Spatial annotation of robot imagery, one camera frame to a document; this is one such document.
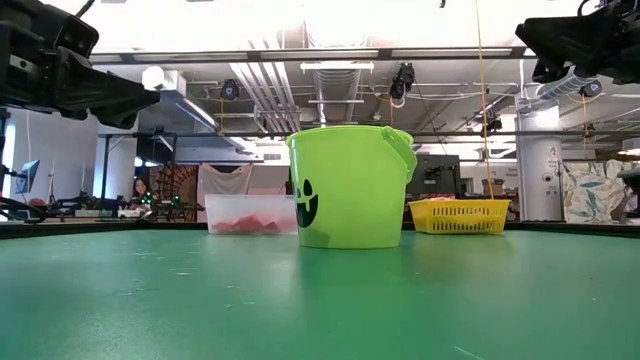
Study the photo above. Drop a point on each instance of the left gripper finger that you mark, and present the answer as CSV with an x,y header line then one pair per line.
x,y
116,119
100,92

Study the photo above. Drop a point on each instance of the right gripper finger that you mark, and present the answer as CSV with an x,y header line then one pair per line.
x,y
565,40
549,71

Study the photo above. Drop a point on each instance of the red candy bar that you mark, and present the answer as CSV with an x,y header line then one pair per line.
x,y
225,226
276,227
251,223

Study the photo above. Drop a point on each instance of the green halloween bucket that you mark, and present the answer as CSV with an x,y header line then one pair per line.
x,y
350,200

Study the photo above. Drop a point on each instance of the person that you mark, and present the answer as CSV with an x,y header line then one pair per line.
x,y
140,192
622,205

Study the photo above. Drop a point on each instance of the white round column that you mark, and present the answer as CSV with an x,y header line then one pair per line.
x,y
540,165

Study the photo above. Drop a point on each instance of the black background robot arms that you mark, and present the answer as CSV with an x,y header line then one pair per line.
x,y
165,207

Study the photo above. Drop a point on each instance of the computer monitor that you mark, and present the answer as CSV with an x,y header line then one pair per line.
x,y
29,175

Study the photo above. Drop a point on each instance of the floral patterned panel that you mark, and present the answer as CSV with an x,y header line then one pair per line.
x,y
590,190

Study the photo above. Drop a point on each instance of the beige hanging cloth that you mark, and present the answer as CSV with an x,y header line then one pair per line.
x,y
225,182

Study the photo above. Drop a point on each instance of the grey overhead beam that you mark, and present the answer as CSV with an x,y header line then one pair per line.
x,y
250,55

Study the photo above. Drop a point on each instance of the clear plastic bin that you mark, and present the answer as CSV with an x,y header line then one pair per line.
x,y
240,205

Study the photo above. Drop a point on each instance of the black machine cabinet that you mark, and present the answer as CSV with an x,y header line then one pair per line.
x,y
435,175

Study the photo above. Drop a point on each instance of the yellow plastic basket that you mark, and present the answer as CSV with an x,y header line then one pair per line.
x,y
460,215

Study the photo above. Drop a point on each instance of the white ceiling light bar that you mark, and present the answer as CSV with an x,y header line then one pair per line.
x,y
336,66

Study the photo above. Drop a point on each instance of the green table mat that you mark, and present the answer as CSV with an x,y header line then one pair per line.
x,y
320,300

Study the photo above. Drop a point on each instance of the silver ceiling duct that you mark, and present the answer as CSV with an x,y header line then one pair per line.
x,y
336,85
560,87

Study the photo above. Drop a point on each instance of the black ceiling camera unit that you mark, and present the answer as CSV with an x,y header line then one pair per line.
x,y
402,80
230,90
591,88

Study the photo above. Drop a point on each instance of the red patterned wall hanging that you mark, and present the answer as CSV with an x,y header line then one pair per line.
x,y
172,182

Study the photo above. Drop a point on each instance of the black metal table frame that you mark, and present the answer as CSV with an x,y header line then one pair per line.
x,y
575,229

